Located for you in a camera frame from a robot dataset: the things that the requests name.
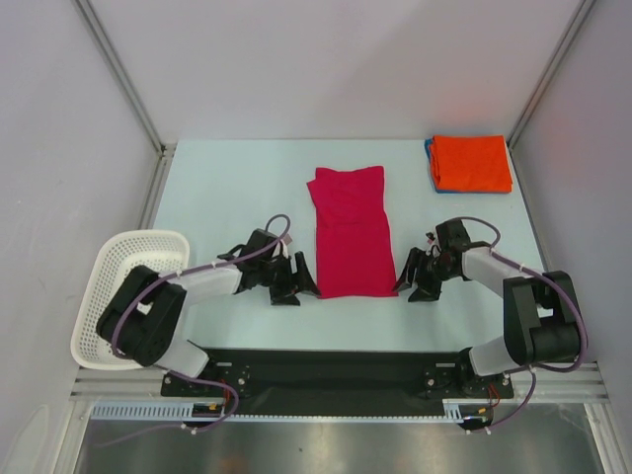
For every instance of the left aluminium corner post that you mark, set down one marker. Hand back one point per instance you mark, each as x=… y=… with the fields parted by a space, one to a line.
x=107 y=49

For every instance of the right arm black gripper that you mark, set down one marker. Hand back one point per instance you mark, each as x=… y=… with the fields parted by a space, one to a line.
x=426 y=270

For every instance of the folded blue t-shirt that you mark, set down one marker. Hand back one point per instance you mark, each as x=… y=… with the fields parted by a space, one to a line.
x=429 y=158

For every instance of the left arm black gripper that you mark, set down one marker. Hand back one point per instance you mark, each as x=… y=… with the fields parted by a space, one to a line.
x=285 y=294

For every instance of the left slotted cable duct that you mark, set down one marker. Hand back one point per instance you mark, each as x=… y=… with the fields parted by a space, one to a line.
x=157 y=411

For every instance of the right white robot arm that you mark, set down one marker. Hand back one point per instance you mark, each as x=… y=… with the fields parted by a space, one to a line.
x=542 y=323

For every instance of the crimson red t-shirt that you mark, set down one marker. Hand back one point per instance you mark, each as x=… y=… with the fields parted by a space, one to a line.
x=353 y=238

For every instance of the black base mounting strip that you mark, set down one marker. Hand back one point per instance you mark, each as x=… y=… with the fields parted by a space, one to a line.
x=340 y=384

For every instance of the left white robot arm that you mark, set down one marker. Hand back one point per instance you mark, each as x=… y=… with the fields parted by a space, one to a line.
x=145 y=318

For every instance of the folded orange t-shirt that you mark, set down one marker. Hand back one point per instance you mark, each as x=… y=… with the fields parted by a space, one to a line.
x=471 y=163

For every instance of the right aluminium corner post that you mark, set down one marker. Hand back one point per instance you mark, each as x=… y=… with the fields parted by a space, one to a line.
x=552 y=67

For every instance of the aluminium corner post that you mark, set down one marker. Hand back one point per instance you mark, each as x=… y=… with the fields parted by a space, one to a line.
x=552 y=67
x=107 y=49

